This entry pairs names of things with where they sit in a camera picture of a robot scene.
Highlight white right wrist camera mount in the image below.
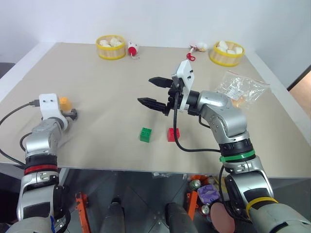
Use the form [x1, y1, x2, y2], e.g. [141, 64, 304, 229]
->
[171, 60, 196, 112]

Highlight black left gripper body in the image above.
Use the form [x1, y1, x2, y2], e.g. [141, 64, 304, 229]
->
[60, 108, 79, 122]

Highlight red and white toy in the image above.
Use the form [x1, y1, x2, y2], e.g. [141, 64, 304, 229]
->
[127, 41, 141, 60]

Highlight bamboo steamer basket yellow rim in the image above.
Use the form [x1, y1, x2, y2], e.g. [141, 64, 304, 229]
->
[95, 34, 127, 60]
[209, 40, 245, 67]

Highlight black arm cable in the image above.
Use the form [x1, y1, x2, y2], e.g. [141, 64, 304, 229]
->
[173, 91, 253, 223]
[0, 99, 41, 168]

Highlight red toy brick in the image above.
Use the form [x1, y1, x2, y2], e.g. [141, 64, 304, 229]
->
[167, 127, 181, 142]

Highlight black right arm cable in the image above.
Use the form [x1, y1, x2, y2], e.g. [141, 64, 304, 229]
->
[173, 91, 253, 223]

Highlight pink brown round disc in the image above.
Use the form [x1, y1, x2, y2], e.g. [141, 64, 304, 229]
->
[209, 201, 236, 233]

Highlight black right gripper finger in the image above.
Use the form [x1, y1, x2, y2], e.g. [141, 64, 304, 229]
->
[148, 77, 173, 89]
[137, 97, 170, 115]

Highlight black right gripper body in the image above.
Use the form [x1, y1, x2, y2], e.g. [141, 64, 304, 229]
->
[164, 81, 183, 116]

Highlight green toy brick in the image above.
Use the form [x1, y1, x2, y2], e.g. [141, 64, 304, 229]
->
[139, 127, 153, 143]

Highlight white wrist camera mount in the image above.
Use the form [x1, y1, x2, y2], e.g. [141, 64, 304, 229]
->
[38, 93, 69, 129]
[171, 60, 196, 112]

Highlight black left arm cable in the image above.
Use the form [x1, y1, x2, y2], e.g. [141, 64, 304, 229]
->
[0, 99, 41, 168]

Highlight purple crumpled pack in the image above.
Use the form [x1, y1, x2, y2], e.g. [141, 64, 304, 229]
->
[197, 184, 221, 204]

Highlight brown wooden panel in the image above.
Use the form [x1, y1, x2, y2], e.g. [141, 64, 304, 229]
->
[287, 64, 311, 92]

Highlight dark rounded shape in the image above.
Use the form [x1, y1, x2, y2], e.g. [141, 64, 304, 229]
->
[165, 202, 198, 233]
[100, 197, 126, 233]

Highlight orange small object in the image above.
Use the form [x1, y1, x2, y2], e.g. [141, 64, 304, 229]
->
[59, 97, 72, 111]

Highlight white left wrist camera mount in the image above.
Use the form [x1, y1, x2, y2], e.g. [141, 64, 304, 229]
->
[38, 93, 69, 129]

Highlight orange metal bracket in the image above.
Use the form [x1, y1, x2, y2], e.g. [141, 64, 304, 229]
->
[74, 191, 92, 233]
[186, 191, 199, 219]

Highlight clear plastic bag orange contents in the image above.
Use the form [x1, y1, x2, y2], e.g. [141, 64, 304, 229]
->
[215, 70, 272, 109]

